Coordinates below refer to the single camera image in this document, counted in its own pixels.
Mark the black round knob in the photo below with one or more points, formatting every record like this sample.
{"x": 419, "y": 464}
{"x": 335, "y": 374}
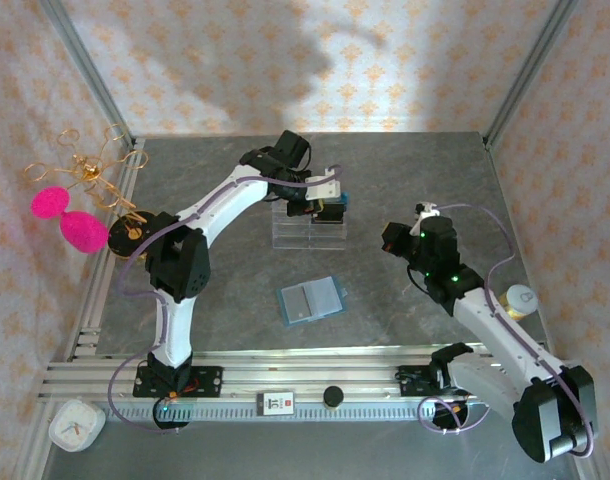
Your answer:
{"x": 333, "y": 396}

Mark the aluminium frame post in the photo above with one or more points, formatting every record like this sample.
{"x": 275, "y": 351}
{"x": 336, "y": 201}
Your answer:
{"x": 85, "y": 65}
{"x": 530, "y": 65}

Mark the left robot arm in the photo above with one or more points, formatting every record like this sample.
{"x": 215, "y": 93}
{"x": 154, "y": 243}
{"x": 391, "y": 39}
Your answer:
{"x": 220, "y": 200}

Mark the white number label card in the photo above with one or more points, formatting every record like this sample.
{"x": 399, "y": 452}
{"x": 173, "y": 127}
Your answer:
{"x": 275, "y": 404}

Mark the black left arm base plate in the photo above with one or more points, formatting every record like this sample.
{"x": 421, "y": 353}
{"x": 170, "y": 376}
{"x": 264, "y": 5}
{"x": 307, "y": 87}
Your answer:
{"x": 207, "y": 381}

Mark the yellow jar with white lid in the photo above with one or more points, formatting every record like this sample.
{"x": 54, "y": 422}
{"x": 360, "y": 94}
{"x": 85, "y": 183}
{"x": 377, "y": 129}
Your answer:
{"x": 520, "y": 297}

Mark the large pink fluffy pad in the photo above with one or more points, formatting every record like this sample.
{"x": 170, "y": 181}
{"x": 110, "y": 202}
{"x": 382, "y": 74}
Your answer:
{"x": 85, "y": 231}

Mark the small pink fluffy pad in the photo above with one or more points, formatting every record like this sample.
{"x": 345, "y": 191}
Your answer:
{"x": 50, "y": 202}

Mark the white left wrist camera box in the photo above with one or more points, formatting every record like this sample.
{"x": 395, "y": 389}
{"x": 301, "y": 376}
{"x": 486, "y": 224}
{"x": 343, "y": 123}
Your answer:
{"x": 322, "y": 185}

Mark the aluminium front rail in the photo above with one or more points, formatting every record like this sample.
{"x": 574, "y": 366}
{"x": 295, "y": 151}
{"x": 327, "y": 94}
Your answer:
{"x": 310, "y": 370}

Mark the clear acrylic card stand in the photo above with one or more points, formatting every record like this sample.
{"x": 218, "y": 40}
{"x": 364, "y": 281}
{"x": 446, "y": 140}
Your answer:
{"x": 305, "y": 237}

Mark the white square clock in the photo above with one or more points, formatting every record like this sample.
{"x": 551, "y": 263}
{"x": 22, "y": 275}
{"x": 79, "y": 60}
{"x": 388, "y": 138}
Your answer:
{"x": 77, "y": 426}

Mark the teal card holder wallet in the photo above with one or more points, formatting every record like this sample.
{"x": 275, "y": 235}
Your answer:
{"x": 310, "y": 300}

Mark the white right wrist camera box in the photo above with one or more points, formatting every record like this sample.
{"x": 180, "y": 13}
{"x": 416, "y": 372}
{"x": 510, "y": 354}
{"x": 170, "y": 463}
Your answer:
{"x": 427, "y": 212}

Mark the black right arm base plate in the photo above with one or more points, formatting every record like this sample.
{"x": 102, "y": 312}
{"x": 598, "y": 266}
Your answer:
{"x": 415, "y": 380}

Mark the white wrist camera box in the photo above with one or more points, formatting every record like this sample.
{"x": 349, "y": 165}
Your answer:
{"x": 322, "y": 185}
{"x": 427, "y": 212}

